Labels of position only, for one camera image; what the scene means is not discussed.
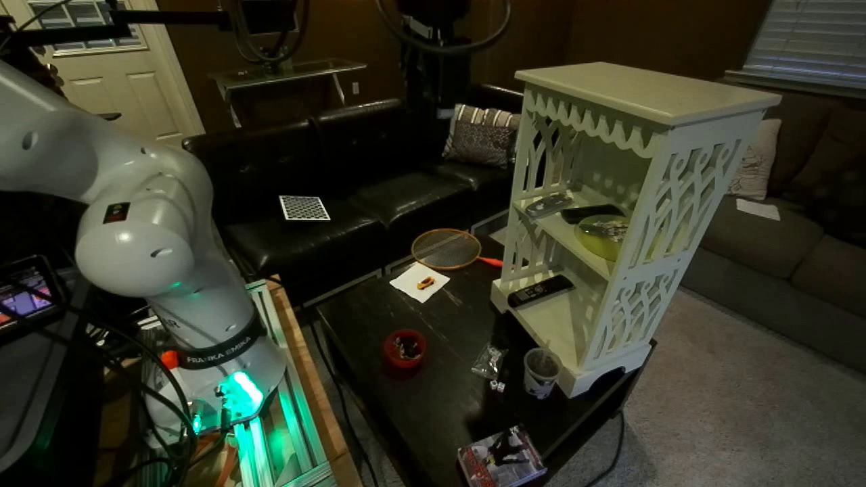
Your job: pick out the black leather sofa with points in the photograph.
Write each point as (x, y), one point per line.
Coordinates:
(381, 171)

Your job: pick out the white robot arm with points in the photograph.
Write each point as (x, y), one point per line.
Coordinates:
(148, 231)

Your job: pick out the patterned card on sofa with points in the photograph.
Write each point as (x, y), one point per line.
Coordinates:
(305, 208)

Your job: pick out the window blinds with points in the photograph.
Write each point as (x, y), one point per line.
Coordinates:
(814, 43)

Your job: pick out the magazine on table corner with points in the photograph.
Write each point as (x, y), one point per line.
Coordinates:
(503, 460)

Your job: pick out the white paper cup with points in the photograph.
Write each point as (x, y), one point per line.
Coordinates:
(541, 374)

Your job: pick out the black coffee table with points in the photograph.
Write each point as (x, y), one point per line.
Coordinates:
(430, 414)

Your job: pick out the patterned throw pillow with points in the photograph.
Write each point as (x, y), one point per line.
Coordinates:
(481, 135)

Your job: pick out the orange mesh strainer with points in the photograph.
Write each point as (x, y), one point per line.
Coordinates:
(450, 250)

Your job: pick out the yellow-green plate on shelf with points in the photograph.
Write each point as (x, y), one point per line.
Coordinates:
(606, 239)

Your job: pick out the light cushion on grey couch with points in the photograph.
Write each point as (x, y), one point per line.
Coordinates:
(759, 161)

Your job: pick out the red bowl with dark fruit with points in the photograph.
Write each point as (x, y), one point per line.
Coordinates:
(404, 353)

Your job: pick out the grey fabric couch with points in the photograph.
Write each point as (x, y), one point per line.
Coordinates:
(802, 276)

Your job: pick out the white paper on couch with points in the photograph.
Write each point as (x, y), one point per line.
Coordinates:
(759, 208)

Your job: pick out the dark console table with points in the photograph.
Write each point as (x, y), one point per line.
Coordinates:
(288, 89)

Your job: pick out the black remote on shelf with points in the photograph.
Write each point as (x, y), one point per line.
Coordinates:
(589, 212)
(541, 289)

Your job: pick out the tablet screen at left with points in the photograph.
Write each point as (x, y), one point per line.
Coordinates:
(31, 295)

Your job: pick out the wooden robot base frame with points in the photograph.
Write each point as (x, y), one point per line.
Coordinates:
(297, 441)

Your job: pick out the white ornate wooden shelf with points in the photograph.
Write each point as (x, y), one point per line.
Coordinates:
(654, 143)

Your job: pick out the black remote on lower shelf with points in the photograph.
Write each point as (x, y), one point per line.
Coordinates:
(541, 289)

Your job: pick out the black remote on upper shelf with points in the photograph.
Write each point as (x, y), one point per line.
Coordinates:
(589, 212)

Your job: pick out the white panel door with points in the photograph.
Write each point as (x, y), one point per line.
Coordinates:
(133, 78)

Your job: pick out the white paper napkin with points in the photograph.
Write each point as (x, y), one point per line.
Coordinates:
(420, 281)

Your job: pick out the clear plastic wrapper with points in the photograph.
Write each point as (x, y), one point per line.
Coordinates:
(492, 368)

